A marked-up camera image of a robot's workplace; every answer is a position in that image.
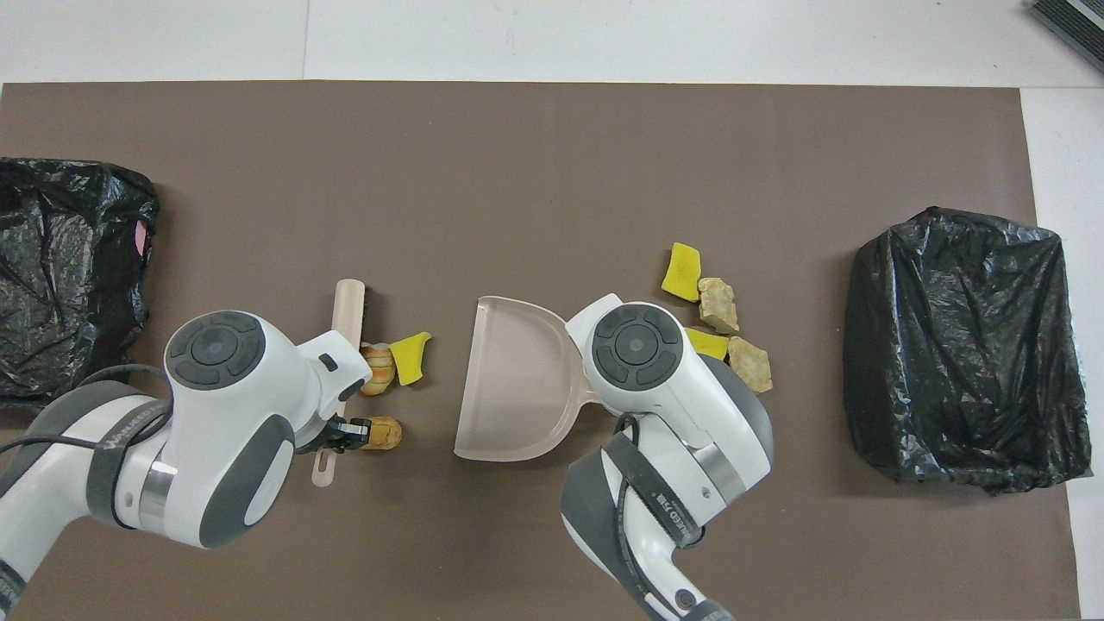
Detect brown bread roll toy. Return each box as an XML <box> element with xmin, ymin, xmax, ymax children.
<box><xmin>362</xmin><ymin>417</ymin><xmax>404</xmax><ymax>451</ymax></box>

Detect black bag bin pink spot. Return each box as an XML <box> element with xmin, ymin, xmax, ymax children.
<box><xmin>0</xmin><ymin>157</ymin><xmax>161</xmax><ymax>417</ymax></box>

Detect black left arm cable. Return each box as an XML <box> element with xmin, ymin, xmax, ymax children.
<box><xmin>0</xmin><ymin>362</ymin><xmax>173</xmax><ymax>458</ymax></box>

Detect black bag lined bin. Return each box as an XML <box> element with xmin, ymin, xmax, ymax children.
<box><xmin>843</xmin><ymin>206</ymin><xmax>1094</xmax><ymax>495</ymax></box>

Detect beige plastic dustpan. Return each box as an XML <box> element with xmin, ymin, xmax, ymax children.
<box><xmin>455</xmin><ymin>296</ymin><xmax>598</xmax><ymax>462</ymax></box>

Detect brown paper table mat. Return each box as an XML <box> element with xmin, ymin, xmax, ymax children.
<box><xmin>0</xmin><ymin>80</ymin><xmax>1082</xmax><ymax>621</ymax></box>

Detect beige sponge chunk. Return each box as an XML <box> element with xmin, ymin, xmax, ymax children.
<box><xmin>697</xmin><ymin>277</ymin><xmax>741</xmax><ymax>336</ymax></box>
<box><xmin>726</xmin><ymin>336</ymin><xmax>774</xmax><ymax>396</ymax></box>

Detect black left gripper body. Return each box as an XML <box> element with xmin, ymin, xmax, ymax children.
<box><xmin>296</xmin><ymin>417</ymin><xmax>339</xmax><ymax>456</ymax></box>

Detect grey ribbed device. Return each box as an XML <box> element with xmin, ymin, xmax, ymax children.
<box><xmin>1026</xmin><ymin>0</ymin><xmax>1104</xmax><ymax>74</ymax></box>

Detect beige hand brush black bristles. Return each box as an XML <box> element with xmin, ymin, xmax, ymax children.
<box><xmin>310</xmin><ymin>279</ymin><xmax>368</xmax><ymax>489</ymax></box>

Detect yellow sponge piece green edge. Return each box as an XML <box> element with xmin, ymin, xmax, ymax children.
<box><xmin>389</xmin><ymin>331</ymin><xmax>433</xmax><ymax>386</ymax></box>

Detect striped croissant toy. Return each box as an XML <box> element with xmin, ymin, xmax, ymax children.
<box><xmin>359</xmin><ymin>343</ymin><xmax>398</xmax><ymax>397</ymax></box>

